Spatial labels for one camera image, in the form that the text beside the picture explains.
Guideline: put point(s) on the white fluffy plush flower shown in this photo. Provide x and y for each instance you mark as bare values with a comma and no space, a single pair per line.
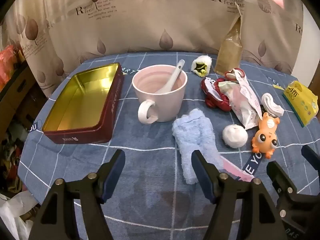
203,61

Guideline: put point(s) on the brown kraft snack bag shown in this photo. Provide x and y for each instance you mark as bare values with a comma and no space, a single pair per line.
228,52

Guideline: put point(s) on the colourful clutter pile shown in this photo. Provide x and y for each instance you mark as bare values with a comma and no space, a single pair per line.
12,155

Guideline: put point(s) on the brown cardboard box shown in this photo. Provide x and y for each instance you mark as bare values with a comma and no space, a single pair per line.
17,90

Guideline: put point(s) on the white fluffy ball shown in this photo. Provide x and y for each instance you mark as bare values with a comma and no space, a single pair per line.
235,136

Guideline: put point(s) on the white plastic garment packet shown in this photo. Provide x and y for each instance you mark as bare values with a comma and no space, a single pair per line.
246,105

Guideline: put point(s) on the orange squeeze toy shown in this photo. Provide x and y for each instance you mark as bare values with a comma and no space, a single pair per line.
265,135

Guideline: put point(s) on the orange plastic bag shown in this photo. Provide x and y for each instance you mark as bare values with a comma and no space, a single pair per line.
7,60

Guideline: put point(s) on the dark red tin box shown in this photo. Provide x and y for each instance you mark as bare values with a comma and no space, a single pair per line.
80,100

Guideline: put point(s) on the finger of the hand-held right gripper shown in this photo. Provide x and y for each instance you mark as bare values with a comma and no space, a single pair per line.
310,153
276,176

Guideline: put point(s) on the white ceramic spoon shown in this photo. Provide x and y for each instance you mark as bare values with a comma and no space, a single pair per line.
175,76

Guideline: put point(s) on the white plastic bag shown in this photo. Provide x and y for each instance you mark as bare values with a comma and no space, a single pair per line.
15,205

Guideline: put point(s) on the yellow tissue pack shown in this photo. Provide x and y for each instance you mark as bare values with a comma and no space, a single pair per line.
300,100

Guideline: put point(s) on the light blue fluffy sock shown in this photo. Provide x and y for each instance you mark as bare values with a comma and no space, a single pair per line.
192,135

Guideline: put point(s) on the beige leaf print curtain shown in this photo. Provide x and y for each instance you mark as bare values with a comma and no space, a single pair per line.
125,17

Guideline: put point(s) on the pink ceramic mug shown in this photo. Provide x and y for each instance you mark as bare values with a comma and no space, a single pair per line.
162,105

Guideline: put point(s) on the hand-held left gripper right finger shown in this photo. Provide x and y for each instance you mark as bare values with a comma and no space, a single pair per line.
203,177

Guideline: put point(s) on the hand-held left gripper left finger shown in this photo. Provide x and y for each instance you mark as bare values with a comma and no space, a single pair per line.
115,175

